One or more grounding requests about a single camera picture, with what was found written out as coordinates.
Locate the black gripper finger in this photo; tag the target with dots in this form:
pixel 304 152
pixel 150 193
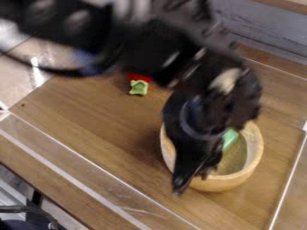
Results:
pixel 186 169

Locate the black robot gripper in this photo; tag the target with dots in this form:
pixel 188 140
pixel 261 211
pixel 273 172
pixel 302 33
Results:
pixel 217 98

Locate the brown wooden bowl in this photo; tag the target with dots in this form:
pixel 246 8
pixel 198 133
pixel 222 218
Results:
pixel 230 168

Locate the green rectangular block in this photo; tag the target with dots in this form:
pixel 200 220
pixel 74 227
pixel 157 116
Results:
pixel 230 138

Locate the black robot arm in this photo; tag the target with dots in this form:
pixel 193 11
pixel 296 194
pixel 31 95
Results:
pixel 173 41

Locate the clear acrylic front barrier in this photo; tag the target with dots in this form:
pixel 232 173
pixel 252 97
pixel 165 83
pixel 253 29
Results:
pixel 102 201

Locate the black clamp under table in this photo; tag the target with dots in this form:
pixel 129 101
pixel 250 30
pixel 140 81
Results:
pixel 37 219

